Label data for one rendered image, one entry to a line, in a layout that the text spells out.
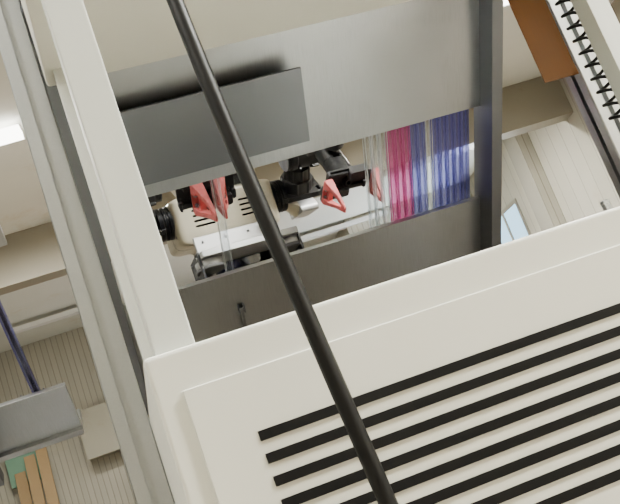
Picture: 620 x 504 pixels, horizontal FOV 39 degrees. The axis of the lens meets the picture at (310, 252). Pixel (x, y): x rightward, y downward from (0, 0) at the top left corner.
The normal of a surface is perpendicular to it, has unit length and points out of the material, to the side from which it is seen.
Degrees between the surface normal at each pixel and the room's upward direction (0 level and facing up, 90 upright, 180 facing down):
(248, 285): 137
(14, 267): 90
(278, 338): 90
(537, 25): 90
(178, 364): 90
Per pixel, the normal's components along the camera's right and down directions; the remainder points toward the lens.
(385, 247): 0.36, 0.47
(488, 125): -0.93, 0.29
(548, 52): 0.16, -0.28
